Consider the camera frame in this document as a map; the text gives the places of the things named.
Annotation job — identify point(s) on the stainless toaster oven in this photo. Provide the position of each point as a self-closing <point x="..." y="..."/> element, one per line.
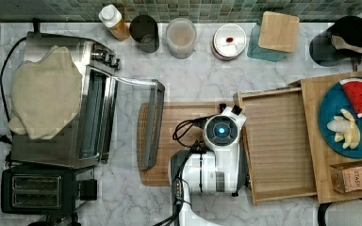
<point x="85" y="141"/>

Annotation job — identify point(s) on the teal canister with wooden lid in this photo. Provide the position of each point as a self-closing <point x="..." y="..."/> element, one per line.
<point x="274" y="37"/>

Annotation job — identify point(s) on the wooden spoon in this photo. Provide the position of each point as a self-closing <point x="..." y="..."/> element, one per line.
<point x="340" y="44"/>

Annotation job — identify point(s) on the brown tea box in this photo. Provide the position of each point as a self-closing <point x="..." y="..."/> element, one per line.
<point x="346" y="180"/>

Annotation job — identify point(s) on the wooden drawer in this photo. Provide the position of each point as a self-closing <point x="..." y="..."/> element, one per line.
<point x="276" y="143"/>

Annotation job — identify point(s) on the clear pasta jar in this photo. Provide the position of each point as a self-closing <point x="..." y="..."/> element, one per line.
<point x="181" y="35"/>

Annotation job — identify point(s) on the black utensil pot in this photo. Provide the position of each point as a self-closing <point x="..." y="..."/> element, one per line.
<point x="323" y="48"/>

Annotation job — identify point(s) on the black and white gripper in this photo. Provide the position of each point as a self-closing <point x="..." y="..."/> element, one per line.
<point x="233" y="112"/>

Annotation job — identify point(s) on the black two-slot toaster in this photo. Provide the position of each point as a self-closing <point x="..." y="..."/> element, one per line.
<point x="42" y="190"/>

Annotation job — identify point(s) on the plush watermelon slice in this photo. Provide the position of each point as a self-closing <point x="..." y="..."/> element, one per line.
<point x="352" y="88"/>

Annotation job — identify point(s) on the beige cloth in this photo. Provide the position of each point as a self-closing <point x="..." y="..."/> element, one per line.
<point x="45" y="95"/>

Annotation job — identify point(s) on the orange juice bottle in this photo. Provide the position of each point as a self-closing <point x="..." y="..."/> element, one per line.
<point x="113" y="20"/>

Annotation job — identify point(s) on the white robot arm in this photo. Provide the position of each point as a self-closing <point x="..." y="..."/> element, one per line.
<point x="217" y="164"/>

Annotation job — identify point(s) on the dark grey cup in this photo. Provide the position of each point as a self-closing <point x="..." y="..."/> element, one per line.
<point x="144" y="31"/>

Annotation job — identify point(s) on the wooden cutting board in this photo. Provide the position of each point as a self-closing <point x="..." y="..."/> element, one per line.
<point x="173" y="114"/>

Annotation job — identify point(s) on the plush peeled banana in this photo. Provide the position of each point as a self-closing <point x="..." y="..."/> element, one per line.
<point x="345" y="129"/>

